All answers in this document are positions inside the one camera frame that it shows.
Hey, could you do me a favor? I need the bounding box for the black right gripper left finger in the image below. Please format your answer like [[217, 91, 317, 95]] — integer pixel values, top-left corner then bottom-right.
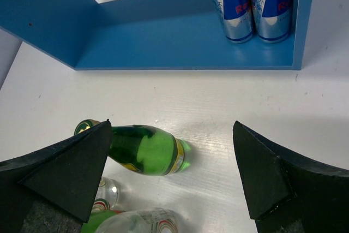
[[1, 120, 112, 232]]

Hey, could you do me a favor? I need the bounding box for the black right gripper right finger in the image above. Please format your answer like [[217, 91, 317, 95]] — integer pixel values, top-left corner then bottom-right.
[[233, 121, 348, 232]]

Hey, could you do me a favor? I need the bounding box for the clear glass bottle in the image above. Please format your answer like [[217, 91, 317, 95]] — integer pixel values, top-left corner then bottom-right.
[[95, 208, 179, 233], [95, 176, 119, 208]]

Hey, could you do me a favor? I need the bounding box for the green bottle gold cap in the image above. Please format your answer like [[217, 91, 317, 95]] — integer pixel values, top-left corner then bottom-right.
[[74, 119, 192, 177]]

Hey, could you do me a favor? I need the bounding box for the green bottle red label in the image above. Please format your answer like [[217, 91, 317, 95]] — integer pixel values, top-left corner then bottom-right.
[[81, 198, 124, 233]]

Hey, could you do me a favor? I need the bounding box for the blue and yellow shelf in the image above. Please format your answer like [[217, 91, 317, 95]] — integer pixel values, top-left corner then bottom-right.
[[1, 0, 312, 70]]

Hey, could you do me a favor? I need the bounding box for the right energy drink can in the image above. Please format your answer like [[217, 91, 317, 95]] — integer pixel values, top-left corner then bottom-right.
[[251, 0, 293, 43]]

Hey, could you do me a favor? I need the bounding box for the energy drink can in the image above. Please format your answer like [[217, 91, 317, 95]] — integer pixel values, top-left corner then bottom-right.
[[213, 0, 254, 44], [251, 0, 293, 43]]

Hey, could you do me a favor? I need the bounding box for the left energy drink can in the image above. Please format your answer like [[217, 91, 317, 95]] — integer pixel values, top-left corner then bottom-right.
[[213, 0, 254, 44]]

